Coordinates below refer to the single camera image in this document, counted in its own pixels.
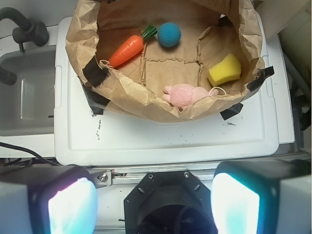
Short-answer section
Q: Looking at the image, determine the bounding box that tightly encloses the yellow sponge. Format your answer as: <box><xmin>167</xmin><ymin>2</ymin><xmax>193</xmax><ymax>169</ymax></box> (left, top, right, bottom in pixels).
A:
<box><xmin>208</xmin><ymin>53</ymin><xmax>242</xmax><ymax>87</ymax></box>

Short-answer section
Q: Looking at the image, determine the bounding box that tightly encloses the blue dimpled ball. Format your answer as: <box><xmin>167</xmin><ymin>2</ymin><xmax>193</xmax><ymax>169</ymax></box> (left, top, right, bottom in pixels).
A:
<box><xmin>157</xmin><ymin>22</ymin><xmax>181</xmax><ymax>48</ymax></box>

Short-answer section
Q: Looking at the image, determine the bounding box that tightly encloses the black tape piece right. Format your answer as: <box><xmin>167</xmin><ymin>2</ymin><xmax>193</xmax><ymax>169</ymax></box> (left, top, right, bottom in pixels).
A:
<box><xmin>220</xmin><ymin>66</ymin><xmax>274</xmax><ymax>120</ymax></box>

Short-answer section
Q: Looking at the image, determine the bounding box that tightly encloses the black cable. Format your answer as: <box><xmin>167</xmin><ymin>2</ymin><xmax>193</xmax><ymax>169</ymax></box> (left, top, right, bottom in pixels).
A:
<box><xmin>0</xmin><ymin>141</ymin><xmax>61</xmax><ymax>167</ymax></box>

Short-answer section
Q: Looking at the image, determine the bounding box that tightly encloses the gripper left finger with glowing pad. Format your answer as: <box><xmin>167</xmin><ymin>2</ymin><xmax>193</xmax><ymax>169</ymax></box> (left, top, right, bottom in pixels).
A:
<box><xmin>0</xmin><ymin>166</ymin><xmax>98</xmax><ymax>234</ymax></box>

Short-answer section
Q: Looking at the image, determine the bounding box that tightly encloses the black octagonal mount plate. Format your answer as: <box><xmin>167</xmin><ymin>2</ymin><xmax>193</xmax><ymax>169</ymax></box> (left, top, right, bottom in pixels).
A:
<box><xmin>124</xmin><ymin>171</ymin><xmax>218</xmax><ymax>234</ymax></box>

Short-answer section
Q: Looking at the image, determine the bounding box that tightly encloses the grey sink basin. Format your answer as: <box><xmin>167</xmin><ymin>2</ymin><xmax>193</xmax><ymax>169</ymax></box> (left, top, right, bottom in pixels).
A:
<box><xmin>0</xmin><ymin>45</ymin><xmax>56</xmax><ymax>137</ymax></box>

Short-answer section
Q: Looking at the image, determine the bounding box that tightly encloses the white plastic tray lid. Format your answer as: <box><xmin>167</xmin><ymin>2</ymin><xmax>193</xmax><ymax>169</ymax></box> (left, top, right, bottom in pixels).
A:
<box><xmin>54</xmin><ymin>17</ymin><xmax>279</xmax><ymax>166</ymax></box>

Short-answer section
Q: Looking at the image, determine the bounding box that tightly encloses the dark grey faucet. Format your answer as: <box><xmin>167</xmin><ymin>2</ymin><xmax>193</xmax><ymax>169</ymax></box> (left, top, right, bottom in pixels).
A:
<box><xmin>0</xmin><ymin>6</ymin><xmax>50</xmax><ymax>86</ymax></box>

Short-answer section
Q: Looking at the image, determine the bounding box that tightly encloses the black tape piece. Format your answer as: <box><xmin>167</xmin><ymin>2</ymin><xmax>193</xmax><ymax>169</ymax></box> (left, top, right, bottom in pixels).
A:
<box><xmin>220</xmin><ymin>66</ymin><xmax>274</xmax><ymax>120</ymax></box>
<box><xmin>82</xmin><ymin>56</ymin><xmax>110</xmax><ymax>115</ymax></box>

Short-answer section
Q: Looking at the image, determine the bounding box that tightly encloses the orange toy carrot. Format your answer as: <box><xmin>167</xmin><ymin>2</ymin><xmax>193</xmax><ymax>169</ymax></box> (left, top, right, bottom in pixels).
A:
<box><xmin>108</xmin><ymin>24</ymin><xmax>157</xmax><ymax>68</ymax></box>

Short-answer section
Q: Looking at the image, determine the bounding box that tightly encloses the pink plush toy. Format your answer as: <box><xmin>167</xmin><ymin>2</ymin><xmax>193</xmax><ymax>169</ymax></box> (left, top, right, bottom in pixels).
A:
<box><xmin>162</xmin><ymin>83</ymin><xmax>209</xmax><ymax>109</ymax></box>

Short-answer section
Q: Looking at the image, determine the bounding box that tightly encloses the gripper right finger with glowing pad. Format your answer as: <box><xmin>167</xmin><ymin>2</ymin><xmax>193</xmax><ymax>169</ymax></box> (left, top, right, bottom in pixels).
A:
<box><xmin>211</xmin><ymin>159</ymin><xmax>312</xmax><ymax>234</ymax></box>

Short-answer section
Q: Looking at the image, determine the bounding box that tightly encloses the aluminium rail with bracket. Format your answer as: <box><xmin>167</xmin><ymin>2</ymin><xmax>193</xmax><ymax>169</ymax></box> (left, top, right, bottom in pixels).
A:
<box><xmin>89</xmin><ymin>165</ymin><xmax>220</xmax><ymax>189</ymax></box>

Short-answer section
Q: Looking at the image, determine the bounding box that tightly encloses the black tape piece left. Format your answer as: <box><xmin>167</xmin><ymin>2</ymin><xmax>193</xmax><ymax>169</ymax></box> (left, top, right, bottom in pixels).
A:
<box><xmin>82</xmin><ymin>56</ymin><xmax>110</xmax><ymax>115</ymax></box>

